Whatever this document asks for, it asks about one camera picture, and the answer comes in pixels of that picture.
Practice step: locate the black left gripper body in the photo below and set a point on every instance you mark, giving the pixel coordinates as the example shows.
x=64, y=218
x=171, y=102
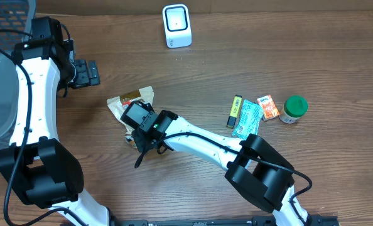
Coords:
x=84, y=73

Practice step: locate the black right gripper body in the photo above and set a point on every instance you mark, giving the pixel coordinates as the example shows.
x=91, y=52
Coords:
x=139, y=138

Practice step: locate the beige brown snack bag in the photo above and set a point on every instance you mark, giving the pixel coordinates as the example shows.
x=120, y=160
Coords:
x=119, y=104

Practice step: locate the yellow black battery tube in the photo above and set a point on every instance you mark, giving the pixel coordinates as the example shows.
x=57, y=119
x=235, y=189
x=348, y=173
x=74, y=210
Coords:
x=234, y=111

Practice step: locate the teal tissue packet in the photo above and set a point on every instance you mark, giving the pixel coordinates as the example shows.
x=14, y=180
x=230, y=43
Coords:
x=250, y=117

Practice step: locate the orange Kleenex tissue pack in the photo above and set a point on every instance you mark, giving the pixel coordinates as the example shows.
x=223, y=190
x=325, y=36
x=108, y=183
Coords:
x=270, y=111

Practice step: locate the green lid jar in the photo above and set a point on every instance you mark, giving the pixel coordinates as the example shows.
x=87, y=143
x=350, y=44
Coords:
x=294, y=108

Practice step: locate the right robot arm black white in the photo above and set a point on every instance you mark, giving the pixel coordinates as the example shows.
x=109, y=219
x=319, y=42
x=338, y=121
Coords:
x=252, y=166

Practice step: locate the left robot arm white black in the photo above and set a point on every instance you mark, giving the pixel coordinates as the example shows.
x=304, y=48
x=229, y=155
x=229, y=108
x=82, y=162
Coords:
x=37, y=167

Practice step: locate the white barcode scanner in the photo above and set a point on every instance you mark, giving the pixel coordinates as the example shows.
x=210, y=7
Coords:
x=176, y=20

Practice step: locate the grey plastic mesh basket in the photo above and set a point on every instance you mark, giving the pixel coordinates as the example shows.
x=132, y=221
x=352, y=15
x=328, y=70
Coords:
x=14, y=15

